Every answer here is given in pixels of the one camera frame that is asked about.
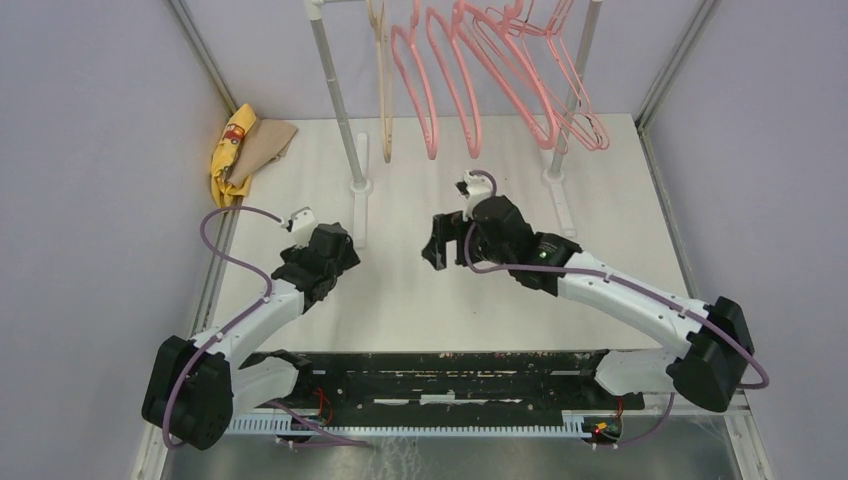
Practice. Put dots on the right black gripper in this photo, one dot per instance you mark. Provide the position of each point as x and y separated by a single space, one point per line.
445 227

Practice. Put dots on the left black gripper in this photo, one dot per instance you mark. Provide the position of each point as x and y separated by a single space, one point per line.
348 259

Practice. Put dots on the pink plastic hanger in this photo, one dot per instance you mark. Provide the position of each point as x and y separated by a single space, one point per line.
409 63
443 34
487 34

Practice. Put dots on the beige plastic hanger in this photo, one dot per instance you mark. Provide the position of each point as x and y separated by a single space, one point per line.
376 12

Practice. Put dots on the pink wire hanger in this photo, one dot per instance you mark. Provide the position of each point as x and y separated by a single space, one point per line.
575 115
505 37
541 31

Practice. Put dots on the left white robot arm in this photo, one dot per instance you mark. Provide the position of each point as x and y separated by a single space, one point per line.
199 385

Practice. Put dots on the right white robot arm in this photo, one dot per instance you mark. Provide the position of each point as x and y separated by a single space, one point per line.
705 348

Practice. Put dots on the right rack foot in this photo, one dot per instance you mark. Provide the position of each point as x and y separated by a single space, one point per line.
556 192

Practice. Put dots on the right rack pole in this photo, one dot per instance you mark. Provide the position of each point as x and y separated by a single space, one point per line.
576 118

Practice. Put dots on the rack pole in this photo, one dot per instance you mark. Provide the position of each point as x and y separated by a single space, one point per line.
576 118
314 13

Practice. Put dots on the beige cloth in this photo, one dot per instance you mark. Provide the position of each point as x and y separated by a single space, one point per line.
265 142

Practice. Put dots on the yellow printed cloth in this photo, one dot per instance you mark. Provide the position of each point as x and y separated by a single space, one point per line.
224 158

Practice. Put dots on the left rack pole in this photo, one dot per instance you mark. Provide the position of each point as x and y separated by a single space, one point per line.
314 13

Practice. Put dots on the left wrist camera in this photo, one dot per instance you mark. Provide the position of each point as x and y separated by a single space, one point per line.
302 222

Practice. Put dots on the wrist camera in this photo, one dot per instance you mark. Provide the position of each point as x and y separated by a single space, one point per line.
302 222
475 187

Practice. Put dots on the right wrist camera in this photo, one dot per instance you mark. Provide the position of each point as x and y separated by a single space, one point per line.
475 187

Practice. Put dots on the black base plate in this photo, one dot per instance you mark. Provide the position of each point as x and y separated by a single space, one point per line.
450 389

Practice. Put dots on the white cable duct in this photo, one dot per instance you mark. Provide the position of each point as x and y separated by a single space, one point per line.
278 423

